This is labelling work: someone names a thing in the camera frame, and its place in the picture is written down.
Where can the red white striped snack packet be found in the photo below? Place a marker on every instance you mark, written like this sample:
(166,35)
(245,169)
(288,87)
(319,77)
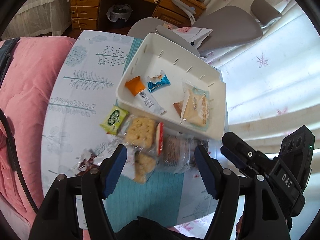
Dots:
(159,138)

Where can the white lace covered furniture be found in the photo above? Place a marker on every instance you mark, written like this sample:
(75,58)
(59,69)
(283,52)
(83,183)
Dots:
(37,17)

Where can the red brown candy packet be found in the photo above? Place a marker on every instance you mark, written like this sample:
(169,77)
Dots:
(85,163)

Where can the clear rice cracker packet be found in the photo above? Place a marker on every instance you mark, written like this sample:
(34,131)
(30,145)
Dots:
(139,133)

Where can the large cracker pack blue wrapper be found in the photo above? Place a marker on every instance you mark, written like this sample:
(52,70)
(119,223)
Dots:
(193,109)

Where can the dark chocolate biscuit packet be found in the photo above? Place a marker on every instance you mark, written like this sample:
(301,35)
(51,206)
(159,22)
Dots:
(178,153)

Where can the blue small candy packet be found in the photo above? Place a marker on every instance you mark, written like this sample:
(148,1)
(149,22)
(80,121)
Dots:
(156,82)

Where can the orange and white snack bar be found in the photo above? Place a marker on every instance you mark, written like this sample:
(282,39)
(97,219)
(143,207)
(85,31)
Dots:
(139,91)

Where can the white plastic storage bin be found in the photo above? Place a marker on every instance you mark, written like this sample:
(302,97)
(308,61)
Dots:
(157,54)

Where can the white floral curtain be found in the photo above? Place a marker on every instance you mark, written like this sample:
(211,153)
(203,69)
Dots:
(272,85)

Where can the wooden desk with drawers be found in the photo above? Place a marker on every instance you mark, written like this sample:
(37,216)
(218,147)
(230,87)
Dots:
(91,14)

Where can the pink quilted blanket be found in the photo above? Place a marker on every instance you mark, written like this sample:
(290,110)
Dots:
(34,66)

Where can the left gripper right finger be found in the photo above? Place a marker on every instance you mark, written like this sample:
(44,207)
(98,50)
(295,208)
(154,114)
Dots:
(262,217)

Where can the green snack packet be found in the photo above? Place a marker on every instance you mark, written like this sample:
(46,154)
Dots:
(114,119)

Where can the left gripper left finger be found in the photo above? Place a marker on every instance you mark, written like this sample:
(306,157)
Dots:
(57,217)

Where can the grey office chair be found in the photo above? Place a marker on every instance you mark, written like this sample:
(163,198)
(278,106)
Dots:
(228,27)

